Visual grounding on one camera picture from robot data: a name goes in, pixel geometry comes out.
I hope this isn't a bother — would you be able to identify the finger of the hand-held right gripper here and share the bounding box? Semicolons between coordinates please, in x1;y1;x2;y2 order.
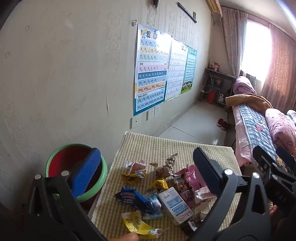
276;145;296;165
253;146;281;173

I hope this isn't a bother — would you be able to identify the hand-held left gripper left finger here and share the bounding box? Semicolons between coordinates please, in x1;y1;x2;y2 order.
22;148;108;241

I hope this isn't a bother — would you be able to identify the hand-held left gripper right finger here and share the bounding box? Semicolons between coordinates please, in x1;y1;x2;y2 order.
187;147;272;241

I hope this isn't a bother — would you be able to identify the white paper bag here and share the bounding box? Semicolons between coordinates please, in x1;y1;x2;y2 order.
194;186;218;223

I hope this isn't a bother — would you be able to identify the red bin with green rim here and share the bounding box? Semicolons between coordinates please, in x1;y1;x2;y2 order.
45;144;108;210

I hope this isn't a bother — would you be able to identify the pink snack bag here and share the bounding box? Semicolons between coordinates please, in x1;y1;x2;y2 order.
172;164;210;209

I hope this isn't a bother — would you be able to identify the yellow and brown wrapper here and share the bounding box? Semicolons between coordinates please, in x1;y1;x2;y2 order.
121;170;147;184

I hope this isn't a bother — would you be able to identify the white drink carton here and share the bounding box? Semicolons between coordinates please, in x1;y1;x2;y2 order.
157;186;195;226

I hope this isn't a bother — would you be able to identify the blue cookie packet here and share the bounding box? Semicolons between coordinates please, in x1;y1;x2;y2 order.
114;185;154;215

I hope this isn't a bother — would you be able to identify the small pink wrapper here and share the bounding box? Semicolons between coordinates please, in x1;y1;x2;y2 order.
125;159;147;176

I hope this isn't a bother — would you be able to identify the small yellow wrapper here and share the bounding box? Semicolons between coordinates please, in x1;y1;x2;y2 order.
148;177;169;192

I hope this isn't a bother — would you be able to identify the dark brown wrapper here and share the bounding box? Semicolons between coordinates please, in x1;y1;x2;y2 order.
179;218;204;237

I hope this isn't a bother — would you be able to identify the light blue wrapper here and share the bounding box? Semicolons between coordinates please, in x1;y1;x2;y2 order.
141;193;163;220

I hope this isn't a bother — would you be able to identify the long yellow wrapper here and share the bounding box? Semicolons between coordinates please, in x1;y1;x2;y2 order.
121;211;169;239

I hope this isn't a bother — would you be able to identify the person's left hand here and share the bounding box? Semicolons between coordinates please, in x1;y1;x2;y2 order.
109;232;139;241

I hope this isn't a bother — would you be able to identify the pink pillow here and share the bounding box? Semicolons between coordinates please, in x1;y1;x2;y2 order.
265;108;296;151

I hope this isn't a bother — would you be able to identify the blue plaid quilt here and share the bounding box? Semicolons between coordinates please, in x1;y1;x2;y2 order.
238;104;287;167

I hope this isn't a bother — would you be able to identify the tan blanket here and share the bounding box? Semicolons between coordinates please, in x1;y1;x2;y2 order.
225;93;273;112

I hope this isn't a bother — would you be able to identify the checked beige tablecloth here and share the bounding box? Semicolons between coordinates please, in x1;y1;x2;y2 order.
91;131;242;241

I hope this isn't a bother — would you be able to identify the folded lilac quilt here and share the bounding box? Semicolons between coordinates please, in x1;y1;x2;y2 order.
232;76;257;95

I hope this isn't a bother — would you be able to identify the pink patterned curtain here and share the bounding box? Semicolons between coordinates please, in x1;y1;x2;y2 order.
220;7;248;77
261;23;296;112

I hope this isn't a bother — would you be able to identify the dark metal shelf table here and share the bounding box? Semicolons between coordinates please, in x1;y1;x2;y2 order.
200;67;236;108

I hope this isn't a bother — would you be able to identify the bright window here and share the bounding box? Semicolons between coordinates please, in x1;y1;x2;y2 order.
242;20;271;81

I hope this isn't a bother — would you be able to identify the air conditioner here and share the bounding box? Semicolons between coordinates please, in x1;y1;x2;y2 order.
206;0;222;13

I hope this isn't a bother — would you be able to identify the green grid wall poster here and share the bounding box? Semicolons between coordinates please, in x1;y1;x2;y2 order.
180;46;198;94

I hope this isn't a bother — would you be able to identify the white grid wall poster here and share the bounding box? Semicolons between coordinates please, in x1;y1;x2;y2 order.
165;38;189;101

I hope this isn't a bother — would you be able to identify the blue letter wall poster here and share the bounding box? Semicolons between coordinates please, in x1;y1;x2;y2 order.
133;24;172;116

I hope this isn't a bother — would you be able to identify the black wall rail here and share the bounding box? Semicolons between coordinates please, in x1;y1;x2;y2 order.
177;2;197;24

